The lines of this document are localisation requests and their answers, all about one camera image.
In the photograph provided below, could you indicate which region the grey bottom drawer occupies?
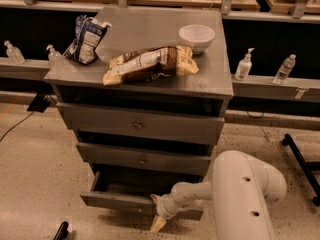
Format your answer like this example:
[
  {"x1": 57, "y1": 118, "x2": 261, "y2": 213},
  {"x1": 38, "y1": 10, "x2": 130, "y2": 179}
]
[{"x1": 81, "y1": 165, "x2": 202, "y2": 216}]

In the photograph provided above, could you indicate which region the white pump bottle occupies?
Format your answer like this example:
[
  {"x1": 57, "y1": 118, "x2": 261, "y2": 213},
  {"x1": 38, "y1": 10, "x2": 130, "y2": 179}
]
[{"x1": 235, "y1": 48, "x2": 253, "y2": 81}]

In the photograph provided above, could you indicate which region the black floor box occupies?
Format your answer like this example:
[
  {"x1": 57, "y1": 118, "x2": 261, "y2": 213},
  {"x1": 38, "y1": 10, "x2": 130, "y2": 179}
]
[{"x1": 27, "y1": 94, "x2": 50, "y2": 113}]

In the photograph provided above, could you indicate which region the black stand leg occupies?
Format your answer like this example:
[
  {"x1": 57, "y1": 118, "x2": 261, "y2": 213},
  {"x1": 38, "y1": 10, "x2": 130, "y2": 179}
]
[{"x1": 282, "y1": 134, "x2": 320, "y2": 207}]

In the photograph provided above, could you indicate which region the blue white snack bag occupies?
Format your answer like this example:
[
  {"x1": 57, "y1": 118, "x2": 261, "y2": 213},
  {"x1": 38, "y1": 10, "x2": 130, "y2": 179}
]
[{"x1": 64, "y1": 15, "x2": 112, "y2": 65}]

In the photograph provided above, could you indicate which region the white bowl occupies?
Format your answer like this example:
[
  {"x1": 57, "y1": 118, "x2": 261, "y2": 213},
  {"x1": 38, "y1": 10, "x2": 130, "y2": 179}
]
[{"x1": 178, "y1": 24, "x2": 216, "y2": 55}]

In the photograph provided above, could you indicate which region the clear water bottle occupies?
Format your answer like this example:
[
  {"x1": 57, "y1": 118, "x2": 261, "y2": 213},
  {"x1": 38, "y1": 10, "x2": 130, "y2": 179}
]
[{"x1": 273, "y1": 54, "x2": 296, "y2": 84}]

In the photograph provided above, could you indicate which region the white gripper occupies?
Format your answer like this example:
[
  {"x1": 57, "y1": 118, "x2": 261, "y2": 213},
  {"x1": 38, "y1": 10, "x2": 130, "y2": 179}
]
[{"x1": 150, "y1": 194, "x2": 180, "y2": 233}]

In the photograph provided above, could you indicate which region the clear sanitizer bottle near cabinet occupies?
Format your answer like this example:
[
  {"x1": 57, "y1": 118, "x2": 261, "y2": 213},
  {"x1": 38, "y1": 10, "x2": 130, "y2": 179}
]
[{"x1": 46, "y1": 44, "x2": 61, "y2": 65}]

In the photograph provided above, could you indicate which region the brown yellow chip bag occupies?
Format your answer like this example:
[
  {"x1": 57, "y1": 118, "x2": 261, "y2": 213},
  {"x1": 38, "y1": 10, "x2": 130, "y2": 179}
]
[{"x1": 103, "y1": 46, "x2": 199, "y2": 85}]

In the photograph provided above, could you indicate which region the grey middle drawer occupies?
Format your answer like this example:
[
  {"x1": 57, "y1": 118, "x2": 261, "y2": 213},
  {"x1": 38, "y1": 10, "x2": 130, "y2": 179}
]
[{"x1": 76, "y1": 142, "x2": 210, "y2": 176}]

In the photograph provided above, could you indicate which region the grey top drawer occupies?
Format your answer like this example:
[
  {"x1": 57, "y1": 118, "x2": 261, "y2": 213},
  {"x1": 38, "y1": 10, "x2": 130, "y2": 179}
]
[{"x1": 57, "y1": 102, "x2": 224, "y2": 145}]

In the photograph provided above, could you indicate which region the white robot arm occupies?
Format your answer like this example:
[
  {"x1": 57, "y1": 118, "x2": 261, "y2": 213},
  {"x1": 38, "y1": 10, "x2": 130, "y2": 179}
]
[{"x1": 150, "y1": 150, "x2": 287, "y2": 240}]

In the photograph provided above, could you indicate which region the black object bottom edge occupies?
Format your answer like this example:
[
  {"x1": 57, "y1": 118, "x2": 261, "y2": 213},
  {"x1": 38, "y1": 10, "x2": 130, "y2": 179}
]
[{"x1": 53, "y1": 221, "x2": 69, "y2": 240}]

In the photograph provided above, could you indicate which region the black floor cable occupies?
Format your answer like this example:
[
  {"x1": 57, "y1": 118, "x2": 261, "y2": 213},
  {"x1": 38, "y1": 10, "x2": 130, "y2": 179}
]
[{"x1": 0, "y1": 112, "x2": 34, "y2": 143}]

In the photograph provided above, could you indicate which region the clear sanitizer bottle far left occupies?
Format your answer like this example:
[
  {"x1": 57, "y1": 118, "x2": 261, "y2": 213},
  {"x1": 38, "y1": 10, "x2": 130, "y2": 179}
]
[{"x1": 4, "y1": 40, "x2": 25, "y2": 64}]

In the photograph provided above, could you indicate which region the grey drawer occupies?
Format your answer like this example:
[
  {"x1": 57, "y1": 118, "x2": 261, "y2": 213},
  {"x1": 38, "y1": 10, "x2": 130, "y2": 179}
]
[
  {"x1": 76, "y1": 142, "x2": 210, "y2": 176},
  {"x1": 81, "y1": 165, "x2": 202, "y2": 216},
  {"x1": 57, "y1": 102, "x2": 224, "y2": 145}
]

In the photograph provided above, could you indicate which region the grey drawer cabinet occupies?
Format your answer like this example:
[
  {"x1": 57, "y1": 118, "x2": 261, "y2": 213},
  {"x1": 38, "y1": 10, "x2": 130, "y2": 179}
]
[{"x1": 43, "y1": 6, "x2": 234, "y2": 198}]

